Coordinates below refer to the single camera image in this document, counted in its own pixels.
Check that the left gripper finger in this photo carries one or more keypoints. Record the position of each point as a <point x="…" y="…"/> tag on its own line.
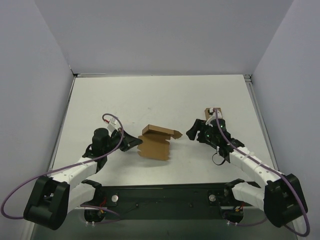
<point x="129" y="139"/>
<point x="126" y="146"/>

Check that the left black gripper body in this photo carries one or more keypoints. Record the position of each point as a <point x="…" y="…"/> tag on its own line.
<point x="125" y="143"/>

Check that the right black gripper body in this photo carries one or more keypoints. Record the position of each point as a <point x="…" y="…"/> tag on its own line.
<point x="200" y="131"/>

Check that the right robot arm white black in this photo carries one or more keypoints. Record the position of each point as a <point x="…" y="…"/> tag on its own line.
<point x="279" y="196"/>

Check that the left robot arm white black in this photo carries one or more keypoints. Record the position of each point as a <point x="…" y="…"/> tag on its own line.
<point x="53" y="197"/>

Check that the small folded cardboard box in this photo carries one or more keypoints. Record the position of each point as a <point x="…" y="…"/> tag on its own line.
<point x="212" y="113"/>

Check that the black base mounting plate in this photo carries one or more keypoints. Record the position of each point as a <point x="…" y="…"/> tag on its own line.
<point x="196" y="201"/>

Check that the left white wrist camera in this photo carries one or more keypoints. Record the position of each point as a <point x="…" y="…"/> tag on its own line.
<point x="112" y="125"/>

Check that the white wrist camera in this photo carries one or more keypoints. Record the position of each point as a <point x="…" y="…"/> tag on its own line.
<point x="112" y="125"/>
<point x="215" y="113"/>

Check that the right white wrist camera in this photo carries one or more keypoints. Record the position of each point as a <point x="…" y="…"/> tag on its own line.
<point x="215" y="113"/>

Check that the aluminium frame rail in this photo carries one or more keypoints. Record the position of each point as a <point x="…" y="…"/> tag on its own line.
<point x="249" y="84"/>

